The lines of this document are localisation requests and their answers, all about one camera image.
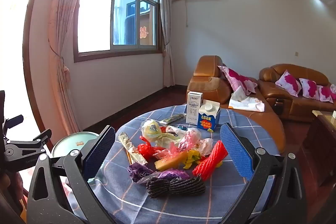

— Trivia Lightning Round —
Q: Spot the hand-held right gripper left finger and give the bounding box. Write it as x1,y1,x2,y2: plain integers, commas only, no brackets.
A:
26,125,116,224

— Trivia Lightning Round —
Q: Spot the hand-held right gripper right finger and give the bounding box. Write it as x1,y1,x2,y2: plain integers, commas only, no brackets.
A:
220,123,307,224

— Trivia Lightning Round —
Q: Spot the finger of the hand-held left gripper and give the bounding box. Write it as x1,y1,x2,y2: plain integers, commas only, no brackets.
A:
2,114,24,135
5,129,52,153

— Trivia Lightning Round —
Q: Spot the mint green cartoon bin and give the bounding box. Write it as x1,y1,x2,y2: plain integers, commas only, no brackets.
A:
51,132,103,188

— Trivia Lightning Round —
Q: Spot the red foam fruit net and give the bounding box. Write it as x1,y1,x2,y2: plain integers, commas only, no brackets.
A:
192,140,228,180

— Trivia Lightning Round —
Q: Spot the long white wrapper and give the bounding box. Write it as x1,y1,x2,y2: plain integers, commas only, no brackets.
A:
118,132,149,164

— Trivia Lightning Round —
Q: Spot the small white snack packet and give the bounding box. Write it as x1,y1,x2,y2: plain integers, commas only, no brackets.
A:
198,138,214,156

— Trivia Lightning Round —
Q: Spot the purple plastic bag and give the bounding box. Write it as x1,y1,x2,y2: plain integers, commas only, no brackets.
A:
155,169,190,181
128,162,154,182

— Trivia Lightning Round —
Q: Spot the red plastic bag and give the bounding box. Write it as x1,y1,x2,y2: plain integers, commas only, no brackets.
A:
138,135,158,161

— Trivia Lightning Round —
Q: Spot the pink plastic bag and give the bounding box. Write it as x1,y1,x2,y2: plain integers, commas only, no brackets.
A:
152,127,202,159

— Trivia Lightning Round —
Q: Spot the clear yellow-print bread bag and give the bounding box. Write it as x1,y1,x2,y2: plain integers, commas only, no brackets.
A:
141,120,164,147

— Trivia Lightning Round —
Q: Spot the black foam fruit net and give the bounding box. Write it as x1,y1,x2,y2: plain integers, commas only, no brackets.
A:
168,176,206,195
146,177,171,199

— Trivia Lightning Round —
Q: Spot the yellow sponge block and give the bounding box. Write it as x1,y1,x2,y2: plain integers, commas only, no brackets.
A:
155,151,188,171

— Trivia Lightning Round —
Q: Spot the person's left forearm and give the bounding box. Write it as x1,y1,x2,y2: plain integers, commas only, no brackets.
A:
0,169,24,224

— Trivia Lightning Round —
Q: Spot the blue gable-top carton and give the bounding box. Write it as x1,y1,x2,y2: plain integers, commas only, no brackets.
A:
197,100,221,132

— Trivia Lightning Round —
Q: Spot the white cloth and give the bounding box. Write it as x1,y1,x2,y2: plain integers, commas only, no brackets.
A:
228,86,265,112

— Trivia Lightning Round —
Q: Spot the tall white milk carton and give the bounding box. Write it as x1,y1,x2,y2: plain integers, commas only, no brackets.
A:
186,91,204,125

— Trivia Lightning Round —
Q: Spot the dark clear snack packet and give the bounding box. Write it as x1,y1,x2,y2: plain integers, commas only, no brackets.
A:
160,113,187,125

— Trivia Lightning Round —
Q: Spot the pink floral pillow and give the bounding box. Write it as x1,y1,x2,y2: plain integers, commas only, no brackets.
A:
218,66,258,96
299,78,319,98
275,70,302,97
316,85,334,104

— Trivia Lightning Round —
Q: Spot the brown leather chaise sofa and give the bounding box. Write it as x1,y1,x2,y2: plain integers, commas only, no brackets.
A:
187,55,286,153

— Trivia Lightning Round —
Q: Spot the blue plaid tablecloth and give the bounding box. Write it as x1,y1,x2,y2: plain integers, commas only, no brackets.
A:
89,105,285,224

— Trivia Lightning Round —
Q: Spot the pink long curtain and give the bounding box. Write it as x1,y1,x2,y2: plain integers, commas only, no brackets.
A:
49,0,97,135

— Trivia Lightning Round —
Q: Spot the sliding glass window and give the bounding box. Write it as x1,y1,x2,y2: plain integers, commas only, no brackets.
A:
73,0,163,63

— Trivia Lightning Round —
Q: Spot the pale narrow curtain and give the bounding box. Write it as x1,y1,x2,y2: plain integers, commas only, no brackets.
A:
147,0,176,87

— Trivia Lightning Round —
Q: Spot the air conditioner pipe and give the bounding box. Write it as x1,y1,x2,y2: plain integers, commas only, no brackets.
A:
173,0,189,28

